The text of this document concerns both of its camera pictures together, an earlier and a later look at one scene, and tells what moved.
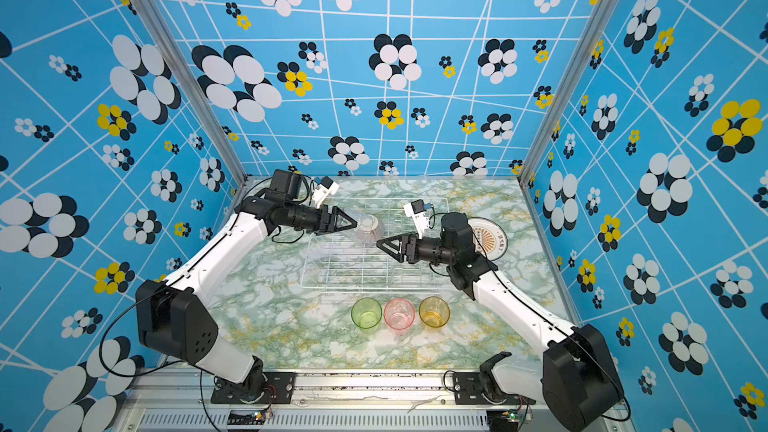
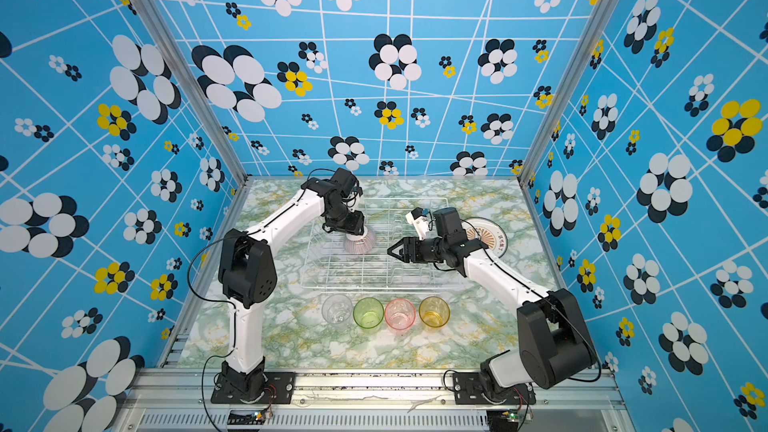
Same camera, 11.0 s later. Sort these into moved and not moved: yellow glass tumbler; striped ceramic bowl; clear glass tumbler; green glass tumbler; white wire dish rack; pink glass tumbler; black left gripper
Moved: black left gripper; striped ceramic bowl; clear glass tumbler
Not moved: pink glass tumbler; green glass tumbler; white wire dish rack; yellow glass tumbler
